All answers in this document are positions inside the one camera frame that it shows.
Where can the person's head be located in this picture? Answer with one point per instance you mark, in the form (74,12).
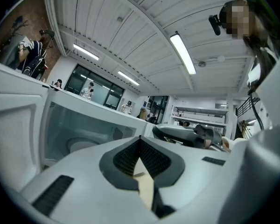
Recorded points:
(238,20)

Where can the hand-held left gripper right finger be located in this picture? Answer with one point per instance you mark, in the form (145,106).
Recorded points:
(191,183)

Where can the black head camera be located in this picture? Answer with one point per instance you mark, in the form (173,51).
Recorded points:
(215,23)

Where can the white microwave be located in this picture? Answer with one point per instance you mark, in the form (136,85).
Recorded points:
(14,125)

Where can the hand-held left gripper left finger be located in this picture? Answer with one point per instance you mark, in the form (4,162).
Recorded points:
(84,183)

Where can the dark glass door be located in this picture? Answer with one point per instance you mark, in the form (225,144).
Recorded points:
(158,108)

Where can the black framed window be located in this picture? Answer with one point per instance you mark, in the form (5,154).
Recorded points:
(100,90)

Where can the long ceiling light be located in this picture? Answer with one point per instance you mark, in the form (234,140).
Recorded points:
(183,52)
(86,51)
(128,78)

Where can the bird wall decoration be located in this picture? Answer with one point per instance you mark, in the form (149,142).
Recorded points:
(17,24)

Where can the black stand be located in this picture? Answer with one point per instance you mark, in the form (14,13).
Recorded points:
(47,35)

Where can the round ceiling detector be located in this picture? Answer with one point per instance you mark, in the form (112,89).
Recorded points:
(202,64)

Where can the glass microwave turntable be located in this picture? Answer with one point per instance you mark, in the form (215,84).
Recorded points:
(84,144)

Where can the black stair railing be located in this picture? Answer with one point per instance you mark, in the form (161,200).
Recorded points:
(245,111)

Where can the white plate of food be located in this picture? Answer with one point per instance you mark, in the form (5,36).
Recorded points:
(226,144)

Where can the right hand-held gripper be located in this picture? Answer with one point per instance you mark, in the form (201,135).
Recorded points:
(210,133)

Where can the white wall shelves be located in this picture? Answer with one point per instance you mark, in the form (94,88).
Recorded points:
(200,115)

